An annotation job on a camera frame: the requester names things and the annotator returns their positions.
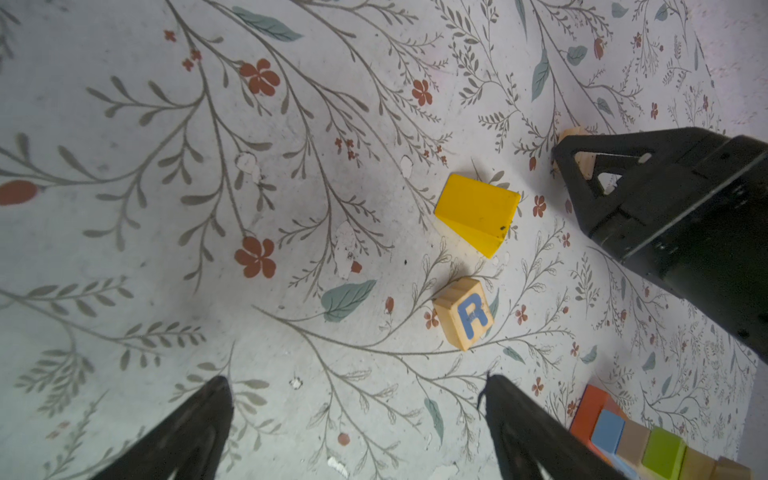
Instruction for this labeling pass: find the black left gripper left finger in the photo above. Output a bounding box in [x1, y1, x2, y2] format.
[95, 376, 233, 479]

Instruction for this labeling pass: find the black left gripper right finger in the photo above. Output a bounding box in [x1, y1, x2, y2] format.
[478, 374, 623, 479]

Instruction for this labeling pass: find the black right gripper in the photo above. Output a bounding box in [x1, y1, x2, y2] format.
[552, 127, 767, 360]

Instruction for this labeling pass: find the red-orange rectangular block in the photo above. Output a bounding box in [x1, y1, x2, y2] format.
[569, 385, 628, 462]

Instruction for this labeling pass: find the light blue block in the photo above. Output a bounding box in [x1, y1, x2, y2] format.
[591, 409, 633, 479]

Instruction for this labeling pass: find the yellow triangular roof block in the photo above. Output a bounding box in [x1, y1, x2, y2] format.
[435, 174, 521, 259]

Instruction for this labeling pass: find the wood block letter R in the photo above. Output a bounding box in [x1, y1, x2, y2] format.
[433, 278, 494, 351]

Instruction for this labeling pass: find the lime green block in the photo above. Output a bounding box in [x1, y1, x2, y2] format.
[642, 427, 687, 480]

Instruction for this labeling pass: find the grooved wood block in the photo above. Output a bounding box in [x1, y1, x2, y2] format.
[558, 126, 597, 180]
[710, 456, 754, 480]

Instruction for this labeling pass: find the plain light wood block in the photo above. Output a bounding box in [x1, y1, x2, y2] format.
[615, 420, 651, 470]

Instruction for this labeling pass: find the wood block letter F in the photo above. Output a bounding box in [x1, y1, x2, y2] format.
[678, 447, 717, 480]

